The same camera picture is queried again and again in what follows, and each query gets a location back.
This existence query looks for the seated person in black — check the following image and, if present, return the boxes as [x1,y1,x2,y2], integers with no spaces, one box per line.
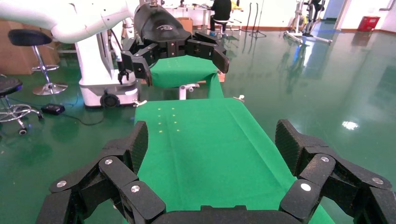
[209,0,233,34]

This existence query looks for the black round bar stool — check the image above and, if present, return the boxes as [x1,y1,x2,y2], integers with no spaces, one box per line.
[7,28,69,96]

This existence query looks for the black power box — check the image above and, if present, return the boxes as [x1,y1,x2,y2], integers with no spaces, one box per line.
[41,104,66,116]

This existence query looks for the black floor cable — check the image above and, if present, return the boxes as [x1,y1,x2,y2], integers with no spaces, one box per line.
[62,109,108,127]

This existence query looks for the black wheeled office chair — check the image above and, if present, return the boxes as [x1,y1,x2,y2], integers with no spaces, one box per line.
[0,75,45,136]

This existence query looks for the green table cloth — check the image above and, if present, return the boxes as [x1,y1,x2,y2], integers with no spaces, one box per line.
[122,98,337,224]

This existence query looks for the white desk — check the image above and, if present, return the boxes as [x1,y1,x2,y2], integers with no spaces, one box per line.
[164,5,214,27]

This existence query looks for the white metal frame machine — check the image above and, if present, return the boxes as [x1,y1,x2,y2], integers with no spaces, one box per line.
[283,0,333,45]

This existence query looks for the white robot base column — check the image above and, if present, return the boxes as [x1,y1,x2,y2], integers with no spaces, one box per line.
[74,18,140,109]

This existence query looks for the brown wooden cabinet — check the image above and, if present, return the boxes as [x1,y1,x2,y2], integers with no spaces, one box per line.
[0,20,61,76]

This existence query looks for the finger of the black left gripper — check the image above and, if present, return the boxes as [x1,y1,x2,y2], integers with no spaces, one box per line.
[185,31,231,75]
[120,38,162,87]

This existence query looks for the brown cardboard box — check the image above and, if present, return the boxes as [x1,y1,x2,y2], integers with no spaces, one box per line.
[177,17,194,32]

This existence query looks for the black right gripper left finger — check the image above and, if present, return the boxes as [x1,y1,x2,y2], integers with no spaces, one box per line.
[35,120,166,224]

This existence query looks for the white table leg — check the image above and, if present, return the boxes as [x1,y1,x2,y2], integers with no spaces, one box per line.
[178,82,200,101]

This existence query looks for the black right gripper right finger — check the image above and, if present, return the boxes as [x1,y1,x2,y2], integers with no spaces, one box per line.
[274,119,396,224]

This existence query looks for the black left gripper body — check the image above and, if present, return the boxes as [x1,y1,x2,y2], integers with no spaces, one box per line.
[133,3,194,60]

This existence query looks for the green cloth draped table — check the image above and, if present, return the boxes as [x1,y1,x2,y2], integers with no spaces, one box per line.
[150,55,225,100]

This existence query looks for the red box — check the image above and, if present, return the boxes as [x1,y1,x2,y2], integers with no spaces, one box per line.
[357,16,382,33]

